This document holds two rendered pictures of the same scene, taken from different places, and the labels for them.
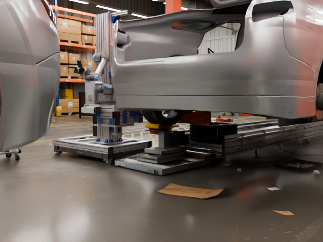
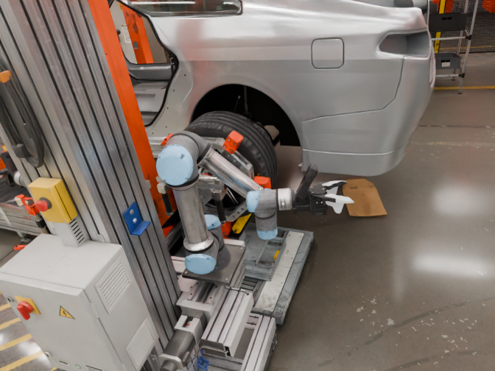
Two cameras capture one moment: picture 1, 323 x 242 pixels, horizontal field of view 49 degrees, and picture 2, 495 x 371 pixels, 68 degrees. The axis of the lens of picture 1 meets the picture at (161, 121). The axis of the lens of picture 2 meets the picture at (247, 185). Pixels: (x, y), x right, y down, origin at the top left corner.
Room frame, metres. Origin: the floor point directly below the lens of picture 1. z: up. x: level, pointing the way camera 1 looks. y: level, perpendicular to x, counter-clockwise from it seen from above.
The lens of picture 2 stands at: (4.99, 1.95, 1.94)
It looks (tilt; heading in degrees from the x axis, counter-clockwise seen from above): 32 degrees down; 253
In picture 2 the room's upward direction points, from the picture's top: 8 degrees counter-clockwise
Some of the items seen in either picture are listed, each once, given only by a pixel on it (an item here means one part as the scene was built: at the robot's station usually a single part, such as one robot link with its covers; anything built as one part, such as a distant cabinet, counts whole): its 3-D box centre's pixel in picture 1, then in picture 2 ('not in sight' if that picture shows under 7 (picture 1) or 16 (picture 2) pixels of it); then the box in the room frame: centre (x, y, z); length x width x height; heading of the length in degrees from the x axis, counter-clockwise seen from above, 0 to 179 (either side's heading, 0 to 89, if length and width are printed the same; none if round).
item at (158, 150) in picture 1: (163, 140); (235, 231); (4.52, -0.03, 0.32); 0.40 x 0.30 x 0.28; 136
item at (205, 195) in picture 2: not in sight; (205, 186); (4.69, 0.15, 0.85); 0.21 x 0.14 x 0.14; 46
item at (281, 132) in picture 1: (269, 136); not in sight; (5.35, -1.63, 0.28); 2.47 x 0.06 x 0.22; 136
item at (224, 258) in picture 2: (107, 97); (212, 252); (4.82, 0.72, 0.87); 0.15 x 0.15 x 0.10
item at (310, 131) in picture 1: (292, 130); not in sight; (6.89, -2.54, 0.20); 1.00 x 0.86 x 0.39; 136
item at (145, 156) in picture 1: (160, 155); (245, 252); (4.48, 0.01, 0.13); 0.50 x 0.36 x 0.10; 136
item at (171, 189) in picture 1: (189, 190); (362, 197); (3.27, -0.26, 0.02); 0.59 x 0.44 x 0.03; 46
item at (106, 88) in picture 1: (106, 88); (207, 232); (4.82, 0.73, 0.98); 0.13 x 0.12 x 0.14; 64
